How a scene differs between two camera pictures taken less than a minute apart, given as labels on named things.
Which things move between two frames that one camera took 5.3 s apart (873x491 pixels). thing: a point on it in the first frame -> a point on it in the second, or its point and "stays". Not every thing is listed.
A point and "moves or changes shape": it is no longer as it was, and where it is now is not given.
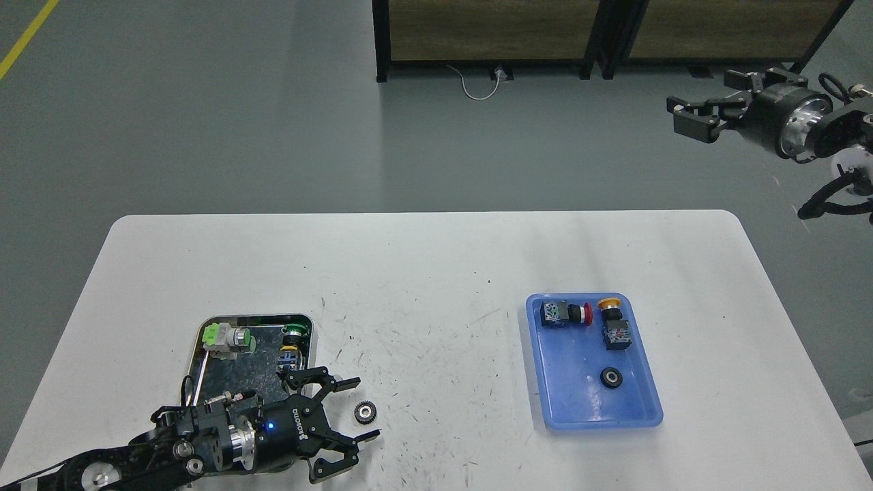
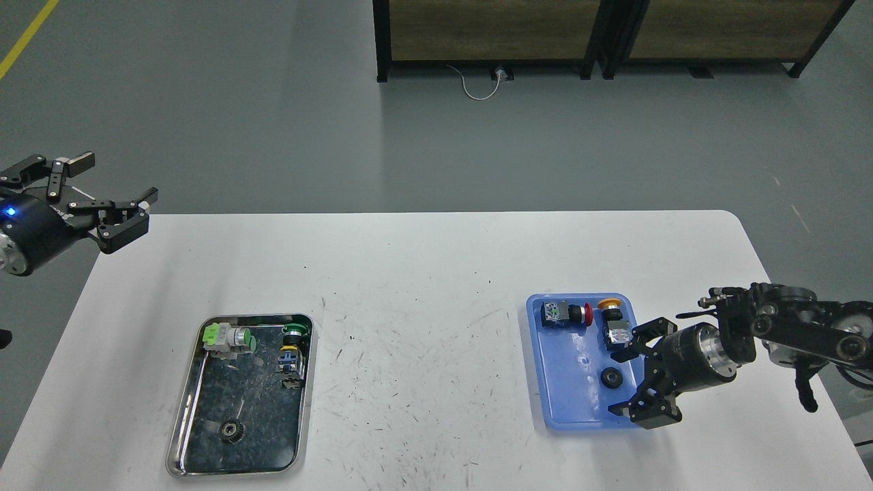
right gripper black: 771,105 -> 692,357
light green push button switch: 224,342 stays
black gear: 611,377 stays
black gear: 365,412 moves or changes shape
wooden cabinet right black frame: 696,33 stays
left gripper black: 286,427 -> 33,228
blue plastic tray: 591,367 stays
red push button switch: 558,314 stays
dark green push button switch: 294,337 stays
